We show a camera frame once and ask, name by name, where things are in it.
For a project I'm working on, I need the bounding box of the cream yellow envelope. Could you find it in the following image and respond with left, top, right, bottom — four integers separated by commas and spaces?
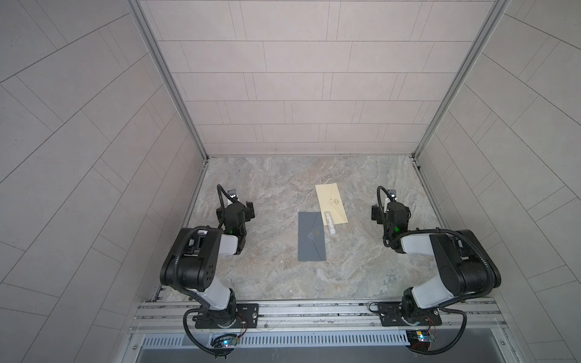
316, 183, 348, 226

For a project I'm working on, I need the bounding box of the white glue stick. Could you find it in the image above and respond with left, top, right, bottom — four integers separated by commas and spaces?
325, 212, 337, 235

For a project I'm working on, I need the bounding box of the grey envelope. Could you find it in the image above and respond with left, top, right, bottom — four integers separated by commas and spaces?
297, 212, 326, 262

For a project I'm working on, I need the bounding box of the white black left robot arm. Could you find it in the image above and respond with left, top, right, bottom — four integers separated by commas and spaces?
160, 202, 255, 328

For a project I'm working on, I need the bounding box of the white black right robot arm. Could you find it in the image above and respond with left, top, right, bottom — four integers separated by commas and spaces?
371, 201, 502, 326

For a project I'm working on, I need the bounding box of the left green circuit board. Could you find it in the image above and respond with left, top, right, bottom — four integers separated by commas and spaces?
211, 334, 241, 349

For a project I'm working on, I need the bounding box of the green circuit board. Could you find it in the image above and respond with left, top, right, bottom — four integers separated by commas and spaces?
406, 330, 436, 352
211, 334, 241, 349

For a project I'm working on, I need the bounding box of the right green circuit board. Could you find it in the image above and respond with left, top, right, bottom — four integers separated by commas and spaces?
406, 330, 436, 352

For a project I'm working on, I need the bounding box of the metal corner profile left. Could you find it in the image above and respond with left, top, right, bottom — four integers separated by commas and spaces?
126, 0, 209, 164

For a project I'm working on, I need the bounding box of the metal corner profile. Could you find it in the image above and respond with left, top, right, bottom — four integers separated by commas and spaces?
412, 0, 511, 159
126, 0, 209, 164

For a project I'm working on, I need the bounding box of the metal corner profile right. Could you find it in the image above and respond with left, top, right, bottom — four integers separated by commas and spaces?
412, 0, 511, 159

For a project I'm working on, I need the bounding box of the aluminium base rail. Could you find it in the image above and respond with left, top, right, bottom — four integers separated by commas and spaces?
123, 298, 513, 352

